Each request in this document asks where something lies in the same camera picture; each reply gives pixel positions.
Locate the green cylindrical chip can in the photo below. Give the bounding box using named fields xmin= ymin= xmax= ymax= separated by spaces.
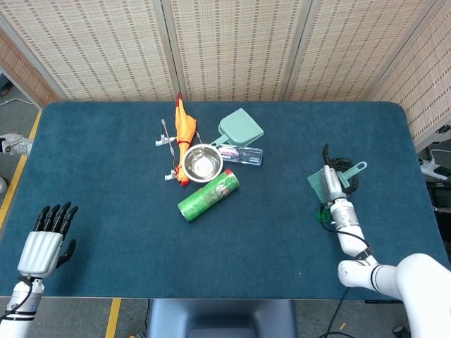
xmin=177 ymin=168 xmax=241 ymax=223

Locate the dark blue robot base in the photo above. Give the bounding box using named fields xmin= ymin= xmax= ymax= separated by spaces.
xmin=146 ymin=299 xmax=299 ymax=338

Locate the clear plastic water bottle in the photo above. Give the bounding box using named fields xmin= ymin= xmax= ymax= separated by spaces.
xmin=217 ymin=144 xmax=264 ymax=166

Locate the wire rack with white feet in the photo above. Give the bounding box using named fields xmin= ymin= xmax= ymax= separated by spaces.
xmin=154 ymin=118 xmax=204 ymax=182

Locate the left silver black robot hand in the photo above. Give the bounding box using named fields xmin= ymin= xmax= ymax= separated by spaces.
xmin=16 ymin=201 xmax=79 ymax=277

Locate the black box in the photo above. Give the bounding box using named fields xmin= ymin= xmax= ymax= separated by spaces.
xmin=430 ymin=179 xmax=451 ymax=213

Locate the blue felt table cover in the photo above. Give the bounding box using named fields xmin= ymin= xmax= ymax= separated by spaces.
xmin=0 ymin=101 xmax=451 ymax=302

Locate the yellow rubber chicken toy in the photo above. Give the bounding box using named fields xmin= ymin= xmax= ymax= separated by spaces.
xmin=174 ymin=92 xmax=198 ymax=187

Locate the woven bamboo screen panel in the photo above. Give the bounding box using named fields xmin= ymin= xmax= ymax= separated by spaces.
xmin=285 ymin=0 xmax=441 ymax=103
xmin=0 ymin=26 xmax=59 ymax=108
xmin=0 ymin=0 xmax=180 ymax=103
xmin=368 ymin=0 xmax=451 ymax=149
xmin=161 ymin=0 xmax=313 ymax=103

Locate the light green dustpan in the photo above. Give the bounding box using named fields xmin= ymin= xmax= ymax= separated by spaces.
xmin=209 ymin=107 xmax=265 ymax=147

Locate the stainless steel bowl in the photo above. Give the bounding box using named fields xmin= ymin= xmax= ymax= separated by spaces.
xmin=181 ymin=144 xmax=224 ymax=183

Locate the white grey sneaker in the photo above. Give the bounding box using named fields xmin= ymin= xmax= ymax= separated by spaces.
xmin=0 ymin=132 xmax=35 ymax=156

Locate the white power strip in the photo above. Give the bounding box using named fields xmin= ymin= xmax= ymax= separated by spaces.
xmin=419 ymin=149 xmax=451 ymax=181

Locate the small green hand broom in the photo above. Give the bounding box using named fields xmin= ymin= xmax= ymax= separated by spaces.
xmin=307 ymin=161 xmax=368 ymax=205

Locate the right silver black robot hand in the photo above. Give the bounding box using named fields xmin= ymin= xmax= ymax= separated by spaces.
xmin=319 ymin=143 xmax=361 ymax=205

